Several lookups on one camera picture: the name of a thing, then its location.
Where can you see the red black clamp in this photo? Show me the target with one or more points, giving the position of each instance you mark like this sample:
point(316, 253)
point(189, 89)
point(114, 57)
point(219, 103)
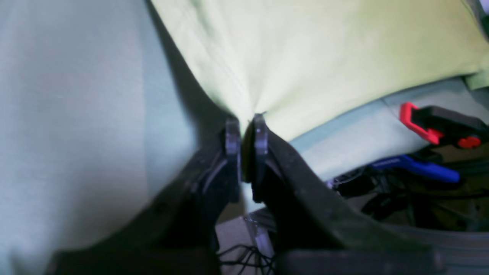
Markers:
point(442, 127)

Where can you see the blue black clamp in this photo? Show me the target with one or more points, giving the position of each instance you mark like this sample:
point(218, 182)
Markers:
point(427, 169)

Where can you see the light green T-shirt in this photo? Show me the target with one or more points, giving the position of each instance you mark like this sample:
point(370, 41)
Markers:
point(305, 62)

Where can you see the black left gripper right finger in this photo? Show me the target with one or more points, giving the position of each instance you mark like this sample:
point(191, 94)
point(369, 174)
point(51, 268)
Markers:
point(318, 231)

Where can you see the grey-green table cloth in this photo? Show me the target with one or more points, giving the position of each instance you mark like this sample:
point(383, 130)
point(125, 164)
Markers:
point(99, 111)

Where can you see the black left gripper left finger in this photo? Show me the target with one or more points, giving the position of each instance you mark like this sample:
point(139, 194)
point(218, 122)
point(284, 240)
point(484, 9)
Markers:
point(175, 234)

